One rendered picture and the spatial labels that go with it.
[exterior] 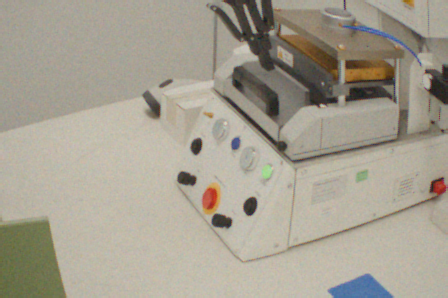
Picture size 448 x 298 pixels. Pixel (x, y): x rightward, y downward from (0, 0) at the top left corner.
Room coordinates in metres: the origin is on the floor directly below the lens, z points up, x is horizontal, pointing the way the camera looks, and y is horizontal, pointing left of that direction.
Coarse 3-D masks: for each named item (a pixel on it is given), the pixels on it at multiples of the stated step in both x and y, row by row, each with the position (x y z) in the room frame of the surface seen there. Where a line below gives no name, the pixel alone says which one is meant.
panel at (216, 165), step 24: (216, 96) 1.42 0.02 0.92; (216, 120) 1.38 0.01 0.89; (240, 120) 1.31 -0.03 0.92; (216, 144) 1.34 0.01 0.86; (240, 144) 1.27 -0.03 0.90; (264, 144) 1.22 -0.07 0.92; (192, 168) 1.36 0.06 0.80; (216, 168) 1.30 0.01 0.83; (240, 168) 1.24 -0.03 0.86; (192, 192) 1.33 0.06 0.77; (240, 192) 1.21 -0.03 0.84; (264, 192) 1.16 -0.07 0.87; (240, 216) 1.18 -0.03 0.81; (240, 240) 1.14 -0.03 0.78
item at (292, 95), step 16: (224, 80) 1.39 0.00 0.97; (272, 80) 1.37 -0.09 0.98; (288, 80) 1.31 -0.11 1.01; (240, 96) 1.33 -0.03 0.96; (256, 96) 1.31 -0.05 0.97; (288, 96) 1.31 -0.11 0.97; (304, 96) 1.25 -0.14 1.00; (256, 112) 1.27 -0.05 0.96; (288, 112) 1.25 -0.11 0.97; (272, 128) 1.21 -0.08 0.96
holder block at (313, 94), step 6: (282, 66) 1.42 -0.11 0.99; (288, 72) 1.40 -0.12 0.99; (294, 78) 1.38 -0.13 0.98; (306, 84) 1.33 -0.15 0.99; (312, 90) 1.31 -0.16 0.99; (354, 90) 1.32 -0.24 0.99; (360, 90) 1.32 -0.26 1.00; (312, 96) 1.31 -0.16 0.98; (318, 96) 1.29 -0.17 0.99; (360, 96) 1.29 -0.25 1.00; (366, 96) 1.29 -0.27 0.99; (372, 96) 1.29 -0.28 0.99; (378, 96) 1.30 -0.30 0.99; (384, 96) 1.30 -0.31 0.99; (390, 96) 1.31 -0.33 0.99; (318, 102) 1.29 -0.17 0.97; (324, 102) 1.27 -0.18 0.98; (330, 102) 1.25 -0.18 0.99; (336, 102) 1.25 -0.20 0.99
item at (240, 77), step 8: (240, 72) 1.33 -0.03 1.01; (248, 72) 1.33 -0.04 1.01; (232, 80) 1.36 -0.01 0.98; (240, 80) 1.33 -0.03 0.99; (248, 80) 1.30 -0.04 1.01; (256, 80) 1.29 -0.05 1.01; (248, 88) 1.30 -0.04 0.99; (256, 88) 1.27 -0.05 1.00; (264, 88) 1.25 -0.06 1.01; (264, 96) 1.24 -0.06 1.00; (272, 96) 1.23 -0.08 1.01; (272, 104) 1.23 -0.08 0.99; (272, 112) 1.23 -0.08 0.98
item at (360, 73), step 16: (304, 48) 1.35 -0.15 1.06; (320, 48) 1.36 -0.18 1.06; (320, 64) 1.28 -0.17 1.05; (336, 64) 1.28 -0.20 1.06; (352, 64) 1.29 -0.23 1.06; (368, 64) 1.30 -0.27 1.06; (384, 64) 1.32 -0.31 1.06; (352, 80) 1.27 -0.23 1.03; (368, 80) 1.28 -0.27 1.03; (384, 80) 1.30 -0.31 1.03
